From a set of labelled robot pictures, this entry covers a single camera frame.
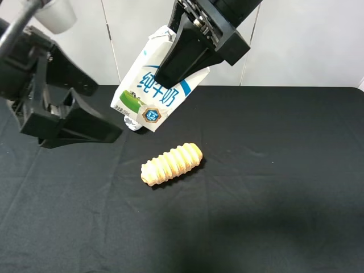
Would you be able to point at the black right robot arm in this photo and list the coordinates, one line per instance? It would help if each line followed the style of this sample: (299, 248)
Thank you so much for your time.
(206, 35)

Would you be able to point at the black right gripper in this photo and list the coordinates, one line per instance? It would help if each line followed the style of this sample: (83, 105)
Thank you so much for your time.
(206, 35)

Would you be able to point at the white blue milk carton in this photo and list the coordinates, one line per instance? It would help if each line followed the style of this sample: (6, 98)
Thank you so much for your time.
(143, 98)

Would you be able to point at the white bottle blue cap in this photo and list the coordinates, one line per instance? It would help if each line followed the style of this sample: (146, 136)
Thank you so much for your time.
(134, 125)

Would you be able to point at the ridged golden bread roll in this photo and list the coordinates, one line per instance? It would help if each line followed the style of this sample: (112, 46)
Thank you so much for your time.
(172, 164)

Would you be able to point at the black tablecloth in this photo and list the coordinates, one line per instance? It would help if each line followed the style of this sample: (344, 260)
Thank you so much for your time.
(279, 189)

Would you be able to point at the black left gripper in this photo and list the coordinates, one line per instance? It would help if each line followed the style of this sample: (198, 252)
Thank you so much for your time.
(44, 90)

